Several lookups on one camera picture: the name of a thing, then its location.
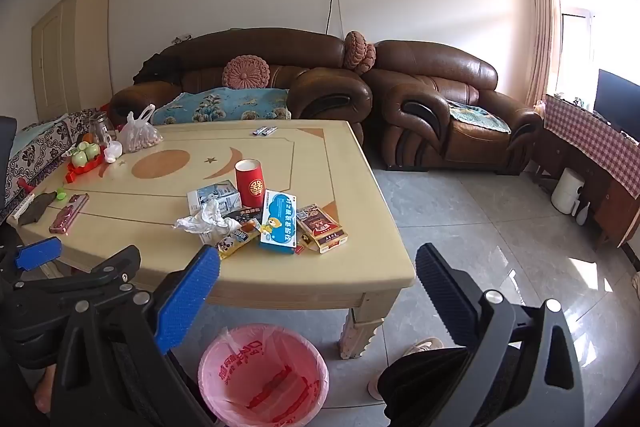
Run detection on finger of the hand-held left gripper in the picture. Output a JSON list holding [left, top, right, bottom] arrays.
[[0, 244, 142, 308], [0, 236, 63, 280]]

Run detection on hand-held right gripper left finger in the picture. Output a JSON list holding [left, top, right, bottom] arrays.
[[50, 244, 221, 427]]

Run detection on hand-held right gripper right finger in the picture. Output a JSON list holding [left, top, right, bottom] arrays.
[[415, 242, 586, 427]]

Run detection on yellow snack wrapper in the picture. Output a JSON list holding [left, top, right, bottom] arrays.
[[215, 227, 262, 260]]

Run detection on white tissue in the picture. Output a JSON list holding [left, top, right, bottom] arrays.
[[175, 199, 241, 245]]

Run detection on pink bin with plastic liner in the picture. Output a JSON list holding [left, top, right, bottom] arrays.
[[197, 323, 331, 427]]

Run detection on dark cloth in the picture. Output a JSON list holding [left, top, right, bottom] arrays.
[[17, 192, 58, 225]]

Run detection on pink phone case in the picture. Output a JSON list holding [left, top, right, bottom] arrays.
[[49, 193, 90, 235]]

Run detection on beige wooden coffee table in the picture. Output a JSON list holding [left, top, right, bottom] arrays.
[[10, 119, 417, 360]]

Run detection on person's black clothing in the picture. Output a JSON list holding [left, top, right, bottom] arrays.
[[377, 347, 501, 427]]

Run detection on red fruit tray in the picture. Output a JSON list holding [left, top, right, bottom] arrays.
[[65, 146, 118, 182]]

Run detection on black and orange box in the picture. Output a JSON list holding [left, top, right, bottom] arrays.
[[225, 206, 263, 233]]

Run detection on white and blue carton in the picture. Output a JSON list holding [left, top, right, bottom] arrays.
[[187, 180, 242, 215]]

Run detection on patterned sofa cover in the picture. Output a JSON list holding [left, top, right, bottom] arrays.
[[5, 108, 108, 208]]

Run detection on blue and white medicine box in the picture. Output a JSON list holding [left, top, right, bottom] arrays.
[[258, 189, 299, 253]]

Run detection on red paper cup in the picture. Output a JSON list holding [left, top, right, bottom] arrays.
[[235, 158, 266, 208]]

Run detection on clear plastic bag of nuts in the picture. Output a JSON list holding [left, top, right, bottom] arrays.
[[117, 104, 163, 154]]

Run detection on glass jar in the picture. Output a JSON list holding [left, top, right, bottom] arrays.
[[90, 112, 117, 142]]

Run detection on red and gold cigarette box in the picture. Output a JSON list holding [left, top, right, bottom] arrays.
[[296, 204, 349, 254]]

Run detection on white round appliance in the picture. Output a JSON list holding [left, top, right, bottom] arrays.
[[551, 168, 585, 214]]

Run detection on teal seat cloth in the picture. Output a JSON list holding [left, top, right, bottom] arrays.
[[446, 99, 512, 135]]

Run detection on wooden television cabinet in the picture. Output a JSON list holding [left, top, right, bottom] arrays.
[[532, 122, 640, 250]]

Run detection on blue floral blanket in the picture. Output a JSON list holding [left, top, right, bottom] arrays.
[[151, 88, 292, 126]]

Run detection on cream wardrobe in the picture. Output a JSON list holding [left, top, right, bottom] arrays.
[[31, 0, 113, 122]]

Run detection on black clothing pile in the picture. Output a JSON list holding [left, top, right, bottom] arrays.
[[132, 53, 183, 84]]

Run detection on red checked tablecloth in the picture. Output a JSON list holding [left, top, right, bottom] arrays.
[[542, 93, 640, 200]]

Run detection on brown leather armchair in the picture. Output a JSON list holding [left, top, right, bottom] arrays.
[[361, 39, 543, 172]]

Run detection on pink round crochet cushion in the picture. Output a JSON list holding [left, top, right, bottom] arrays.
[[344, 31, 368, 70], [356, 43, 377, 75], [222, 53, 271, 90]]

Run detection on brown leather sofa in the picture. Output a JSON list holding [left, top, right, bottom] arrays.
[[109, 28, 373, 132]]

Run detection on black television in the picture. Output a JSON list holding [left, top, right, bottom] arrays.
[[593, 68, 640, 142]]

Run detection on beige curtain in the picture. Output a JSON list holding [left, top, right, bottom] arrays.
[[525, 0, 560, 108]]

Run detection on window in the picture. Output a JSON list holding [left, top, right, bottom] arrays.
[[555, 0, 640, 98]]

